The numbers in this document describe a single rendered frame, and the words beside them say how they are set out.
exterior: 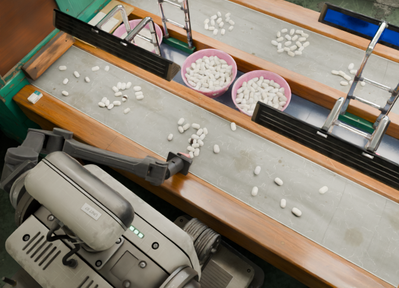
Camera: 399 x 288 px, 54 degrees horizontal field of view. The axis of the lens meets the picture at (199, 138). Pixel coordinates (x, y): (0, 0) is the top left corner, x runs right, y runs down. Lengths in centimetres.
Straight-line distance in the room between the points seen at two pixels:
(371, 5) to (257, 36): 162
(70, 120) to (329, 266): 124
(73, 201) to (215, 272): 119
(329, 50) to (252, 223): 97
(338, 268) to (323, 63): 97
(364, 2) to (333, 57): 155
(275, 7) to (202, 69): 54
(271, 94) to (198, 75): 36
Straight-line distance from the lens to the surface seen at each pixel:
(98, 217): 62
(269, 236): 150
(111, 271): 80
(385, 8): 353
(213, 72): 191
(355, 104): 184
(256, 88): 186
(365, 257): 158
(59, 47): 209
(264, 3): 222
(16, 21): 197
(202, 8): 224
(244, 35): 208
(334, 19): 171
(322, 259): 151
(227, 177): 161
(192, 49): 206
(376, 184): 167
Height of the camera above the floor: 220
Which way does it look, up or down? 59 degrees down
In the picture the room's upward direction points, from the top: 8 degrees counter-clockwise
